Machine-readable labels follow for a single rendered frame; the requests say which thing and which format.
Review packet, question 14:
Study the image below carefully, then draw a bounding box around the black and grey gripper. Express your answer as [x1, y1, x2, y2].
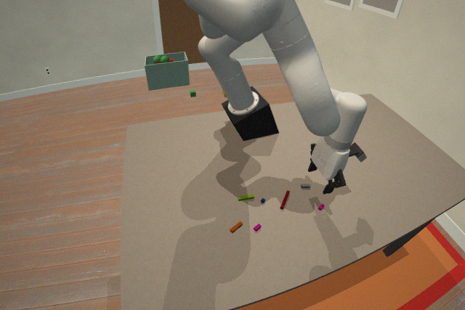
[308, 136, 350, 194]

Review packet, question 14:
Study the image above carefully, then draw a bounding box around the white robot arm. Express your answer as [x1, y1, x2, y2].
[184, 0, 367, 162]

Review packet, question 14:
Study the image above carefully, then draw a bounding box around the orange rectangular bar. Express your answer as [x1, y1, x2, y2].
[230, 221, 243, 233]

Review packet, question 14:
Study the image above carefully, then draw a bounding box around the lime green rod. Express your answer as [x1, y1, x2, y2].
[238, 195, 254, 201]

